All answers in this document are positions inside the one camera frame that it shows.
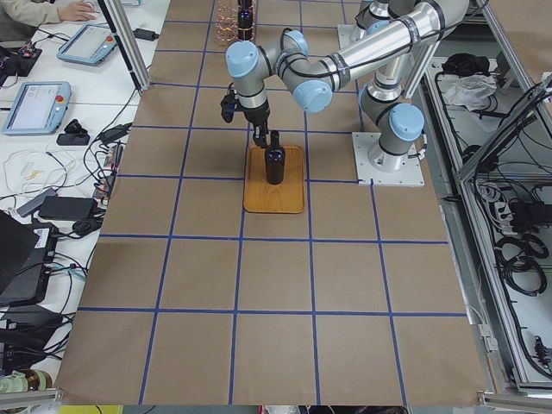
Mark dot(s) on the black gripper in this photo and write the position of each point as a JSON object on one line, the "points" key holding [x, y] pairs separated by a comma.
{"points": [[257, 116]]}

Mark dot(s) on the black wine bottle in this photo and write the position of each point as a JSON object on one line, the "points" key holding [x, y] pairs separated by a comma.
{"points": [[245, 20], [274, 160]]}

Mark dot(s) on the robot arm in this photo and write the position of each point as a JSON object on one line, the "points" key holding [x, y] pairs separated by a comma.
{"points": [[312, 84]]}

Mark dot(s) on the wooden tray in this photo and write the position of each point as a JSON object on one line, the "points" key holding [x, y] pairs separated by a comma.
{"points": [[288, 197]]}

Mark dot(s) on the person hand on desk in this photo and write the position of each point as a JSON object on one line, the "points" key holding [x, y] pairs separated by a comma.
{"points": [[77, 11]]}

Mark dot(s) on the blue teach pendant far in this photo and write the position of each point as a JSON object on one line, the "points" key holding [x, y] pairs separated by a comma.
{"points": [[89, 46]]}

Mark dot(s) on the blue teach pendant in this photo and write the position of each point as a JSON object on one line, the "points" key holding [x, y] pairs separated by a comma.
{"points": [[39, 108], [89, 46]]}

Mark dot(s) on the black power adapter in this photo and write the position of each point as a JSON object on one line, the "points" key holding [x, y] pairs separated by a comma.
{"points": [[67, 208]]}

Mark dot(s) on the blue teach pendant near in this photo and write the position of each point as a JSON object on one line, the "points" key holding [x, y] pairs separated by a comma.
{"points": [[39, 108]]}

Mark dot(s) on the black laptop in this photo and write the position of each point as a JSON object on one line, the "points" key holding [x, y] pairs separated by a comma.
{"points": [[26, 250]]}

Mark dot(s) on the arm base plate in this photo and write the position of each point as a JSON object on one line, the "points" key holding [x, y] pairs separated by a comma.
{"points": [[347, 34], [376, 167]]}

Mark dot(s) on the copper wire bottle basket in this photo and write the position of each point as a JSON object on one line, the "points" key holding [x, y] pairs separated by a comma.
{"points": [[226, 21]]}

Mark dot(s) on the aluminium frame post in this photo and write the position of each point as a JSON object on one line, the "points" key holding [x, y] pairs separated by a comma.
{"points": [[118, 22]]}

